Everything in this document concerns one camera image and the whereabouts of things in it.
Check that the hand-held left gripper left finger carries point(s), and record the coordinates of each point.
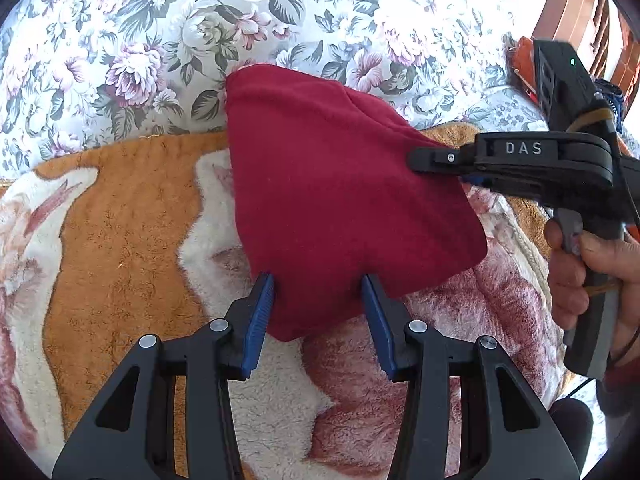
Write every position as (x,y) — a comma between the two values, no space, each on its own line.
(259,320)

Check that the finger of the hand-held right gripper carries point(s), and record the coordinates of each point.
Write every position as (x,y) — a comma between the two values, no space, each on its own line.
(477,180)
(440,157)

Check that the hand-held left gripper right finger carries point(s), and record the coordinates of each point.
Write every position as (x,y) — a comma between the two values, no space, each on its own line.
(377,320)

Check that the dark red sweater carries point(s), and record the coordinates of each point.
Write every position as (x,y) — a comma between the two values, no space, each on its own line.
(345,190)

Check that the person's right forearm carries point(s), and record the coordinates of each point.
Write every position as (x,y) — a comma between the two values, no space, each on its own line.
(622,377)

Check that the person's right hand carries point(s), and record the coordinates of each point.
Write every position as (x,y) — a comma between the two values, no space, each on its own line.
(567,280)

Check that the orange fabric item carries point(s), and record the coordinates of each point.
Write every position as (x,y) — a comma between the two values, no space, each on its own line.
(525,70)

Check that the orange floral plush blanket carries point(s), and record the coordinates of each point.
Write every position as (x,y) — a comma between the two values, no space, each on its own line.
(125,240)

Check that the wooden furniture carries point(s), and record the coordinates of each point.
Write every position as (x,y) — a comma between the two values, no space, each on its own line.
(580,0)

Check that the person's dark trouser leg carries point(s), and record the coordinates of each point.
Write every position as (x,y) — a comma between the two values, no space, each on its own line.
(572,435)

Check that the floral bed sheet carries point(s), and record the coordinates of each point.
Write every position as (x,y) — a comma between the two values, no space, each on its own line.
(150,35)

